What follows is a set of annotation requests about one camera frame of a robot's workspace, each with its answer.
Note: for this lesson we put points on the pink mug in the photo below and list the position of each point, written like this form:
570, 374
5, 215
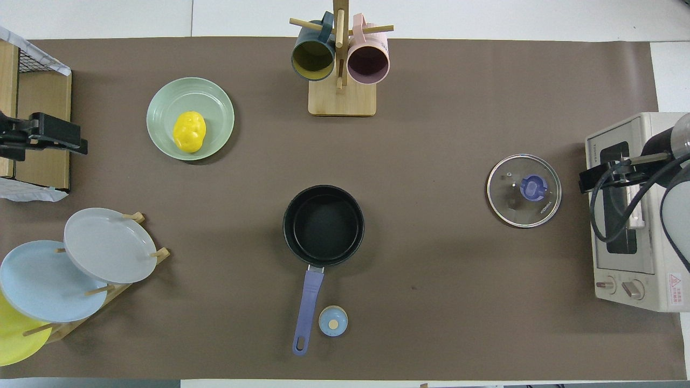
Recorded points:
368, 63

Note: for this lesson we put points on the yellow potato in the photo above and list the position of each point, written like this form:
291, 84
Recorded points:
190, 132

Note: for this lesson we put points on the light wooden board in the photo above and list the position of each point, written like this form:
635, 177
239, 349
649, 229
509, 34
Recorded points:
7, 81

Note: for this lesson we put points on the dark teal mug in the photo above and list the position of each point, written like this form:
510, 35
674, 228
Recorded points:
312, 58

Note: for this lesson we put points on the small blue round timer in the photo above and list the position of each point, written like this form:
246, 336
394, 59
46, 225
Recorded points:
332, 320

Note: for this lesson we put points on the yellow plate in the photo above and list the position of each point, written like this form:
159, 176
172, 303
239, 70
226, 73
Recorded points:
13, 339

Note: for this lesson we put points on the dark wooden board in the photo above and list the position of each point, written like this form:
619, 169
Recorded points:
46, 97

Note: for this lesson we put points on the brown table mat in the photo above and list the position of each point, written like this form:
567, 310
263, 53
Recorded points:
431, 269

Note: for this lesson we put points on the glass lid with blue knob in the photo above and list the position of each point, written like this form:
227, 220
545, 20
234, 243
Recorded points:
515, 202

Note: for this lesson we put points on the green plate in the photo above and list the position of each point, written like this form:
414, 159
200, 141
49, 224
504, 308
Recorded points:
218, 108

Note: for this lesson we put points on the grey plate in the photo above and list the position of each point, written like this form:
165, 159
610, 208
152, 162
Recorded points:
108, 245

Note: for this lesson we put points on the light blue plate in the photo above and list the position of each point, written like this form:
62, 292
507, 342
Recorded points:
43, 285

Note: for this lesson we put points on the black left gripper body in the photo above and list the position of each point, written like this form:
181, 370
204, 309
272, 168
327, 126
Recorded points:
16, 137

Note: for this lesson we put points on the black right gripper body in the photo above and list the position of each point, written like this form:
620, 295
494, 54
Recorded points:
660, 159

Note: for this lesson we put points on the wooden mug rack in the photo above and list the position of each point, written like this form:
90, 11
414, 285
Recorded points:
342, 99

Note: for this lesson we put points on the wooden plate rack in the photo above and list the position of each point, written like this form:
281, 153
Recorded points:
121, 291

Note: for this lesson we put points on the white toaster oven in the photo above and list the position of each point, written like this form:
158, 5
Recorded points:
620, 269

